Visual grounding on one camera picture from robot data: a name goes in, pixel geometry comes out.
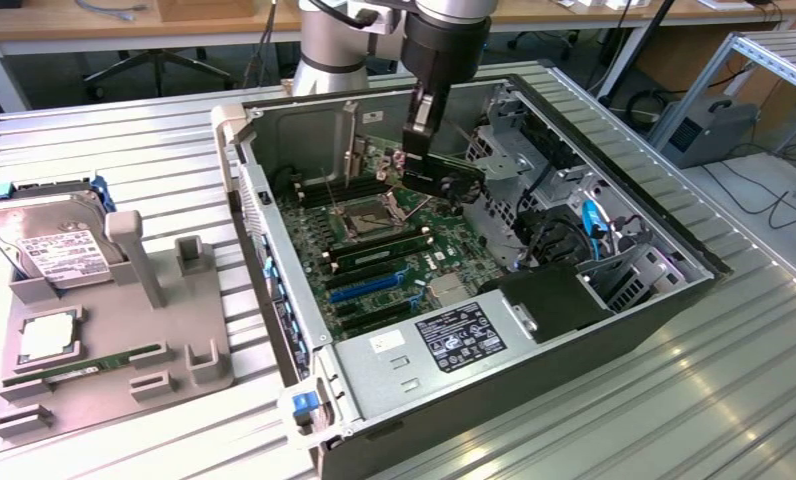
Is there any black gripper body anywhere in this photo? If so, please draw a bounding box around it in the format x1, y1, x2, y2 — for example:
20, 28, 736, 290
400, 13, 494, 96

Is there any black graphics card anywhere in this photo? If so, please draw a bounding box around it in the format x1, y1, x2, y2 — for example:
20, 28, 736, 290
340, 99, 487, 207

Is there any metal socket cover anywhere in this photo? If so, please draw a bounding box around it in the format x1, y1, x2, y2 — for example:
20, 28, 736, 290
383, 187, 434, 222

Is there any black office chair base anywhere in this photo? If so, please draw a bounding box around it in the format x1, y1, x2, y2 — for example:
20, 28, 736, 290
490, 28, 580, 62
80, 47, 233, 99

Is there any silver drive cage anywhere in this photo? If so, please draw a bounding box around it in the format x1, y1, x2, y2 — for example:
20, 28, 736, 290
467, 124, 576, 266

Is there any CPU socket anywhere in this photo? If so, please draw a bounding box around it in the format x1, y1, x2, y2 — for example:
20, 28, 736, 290
329, 199, 406, 241

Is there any green motherboard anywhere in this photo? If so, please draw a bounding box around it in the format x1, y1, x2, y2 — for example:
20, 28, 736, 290
273, 167, 510, 341

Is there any green RAM stick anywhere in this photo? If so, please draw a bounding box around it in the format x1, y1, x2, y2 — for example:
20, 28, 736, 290
1, 344, 163, 389
335, 234, 432, 266

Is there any black expansion slot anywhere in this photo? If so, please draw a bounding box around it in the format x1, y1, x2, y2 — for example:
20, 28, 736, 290
321, 267, 396, 292
335, 297, 411, 321
339, 308, 418, 335

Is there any silver chipset heatsink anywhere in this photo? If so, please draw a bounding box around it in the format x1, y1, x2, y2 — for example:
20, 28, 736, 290
427, 277, 476, 306

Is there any blue expansion slot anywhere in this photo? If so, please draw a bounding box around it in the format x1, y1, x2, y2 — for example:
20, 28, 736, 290
328, 276, 400, 304

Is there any brown cardboard box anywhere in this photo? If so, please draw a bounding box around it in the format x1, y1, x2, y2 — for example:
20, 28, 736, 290
156, 0, 253, 22

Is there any silver disk bay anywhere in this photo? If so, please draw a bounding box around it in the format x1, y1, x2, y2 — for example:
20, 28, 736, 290
580, 244, 683, 314

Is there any silver power supply unit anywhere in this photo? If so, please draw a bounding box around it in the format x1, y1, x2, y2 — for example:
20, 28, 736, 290
316, 289, 539, 421

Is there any black open PC case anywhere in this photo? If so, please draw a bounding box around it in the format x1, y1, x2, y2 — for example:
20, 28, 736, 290
208, 72, 734, 480

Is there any silver hard disk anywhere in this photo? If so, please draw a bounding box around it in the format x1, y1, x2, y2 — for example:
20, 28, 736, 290
0, 192, 116, 291

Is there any grey parts rack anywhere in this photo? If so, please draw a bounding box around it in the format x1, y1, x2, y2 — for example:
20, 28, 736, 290
0, 209, 237, 454

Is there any silver CPU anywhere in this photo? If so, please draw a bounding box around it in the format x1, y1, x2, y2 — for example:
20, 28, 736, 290
16, 314, 83, 364

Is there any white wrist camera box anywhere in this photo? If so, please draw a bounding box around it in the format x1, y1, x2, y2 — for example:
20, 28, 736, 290
343, 0, 410, 34

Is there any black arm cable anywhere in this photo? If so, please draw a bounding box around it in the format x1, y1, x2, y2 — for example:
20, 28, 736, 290
309, 0, 379, 29

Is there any black power wire bundle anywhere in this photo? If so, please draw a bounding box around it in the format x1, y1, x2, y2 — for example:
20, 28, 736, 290
511, 164, 590, 269

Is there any thin hanging cable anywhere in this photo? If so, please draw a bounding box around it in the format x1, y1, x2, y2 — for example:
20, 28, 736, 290
240, 0, 279, 90

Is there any black coiled cable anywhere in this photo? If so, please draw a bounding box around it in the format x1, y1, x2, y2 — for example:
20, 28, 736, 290
623, 88, 670, 126

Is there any blue wire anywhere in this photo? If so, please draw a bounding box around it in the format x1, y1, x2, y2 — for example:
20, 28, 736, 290
580, 199, 606, 261

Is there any wooden desk white frame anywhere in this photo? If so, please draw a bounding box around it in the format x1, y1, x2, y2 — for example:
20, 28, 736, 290
0, 0, 796, 114

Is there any grey machine with handle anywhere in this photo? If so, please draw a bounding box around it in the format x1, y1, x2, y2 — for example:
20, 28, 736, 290
647, 97, 763, 169

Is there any light blue cable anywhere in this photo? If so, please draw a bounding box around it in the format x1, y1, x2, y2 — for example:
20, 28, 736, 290
75, 0, 151, 22

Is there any aluminium frame rack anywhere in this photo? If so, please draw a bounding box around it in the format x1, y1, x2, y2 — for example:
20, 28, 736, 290
663, 27, 796, 156

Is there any black cable on side table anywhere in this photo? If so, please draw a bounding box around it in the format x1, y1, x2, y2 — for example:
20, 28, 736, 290
696, 162, 796, 234

